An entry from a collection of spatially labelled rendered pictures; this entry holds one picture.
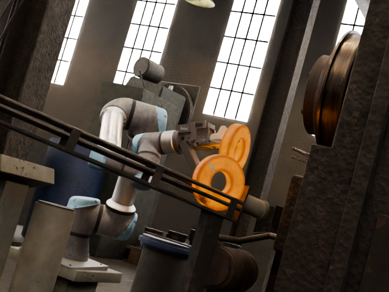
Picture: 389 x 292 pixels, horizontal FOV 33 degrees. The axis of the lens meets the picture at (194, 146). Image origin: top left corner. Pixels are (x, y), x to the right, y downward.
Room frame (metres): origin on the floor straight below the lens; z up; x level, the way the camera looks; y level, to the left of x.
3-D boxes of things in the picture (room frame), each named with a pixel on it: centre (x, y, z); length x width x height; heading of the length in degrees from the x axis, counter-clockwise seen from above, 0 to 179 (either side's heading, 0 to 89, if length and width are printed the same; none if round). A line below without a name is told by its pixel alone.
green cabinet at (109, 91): (6.08, 0.58, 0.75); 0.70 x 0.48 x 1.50; 152
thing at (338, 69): (2.23, -0.47, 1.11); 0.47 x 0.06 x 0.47; 152
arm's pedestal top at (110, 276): (2.56, 0.35, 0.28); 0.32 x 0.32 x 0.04; 64
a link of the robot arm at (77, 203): (2.55, 0.34, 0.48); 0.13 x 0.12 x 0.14; 101
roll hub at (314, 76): (2.28, -0.38, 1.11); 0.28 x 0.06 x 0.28; 152
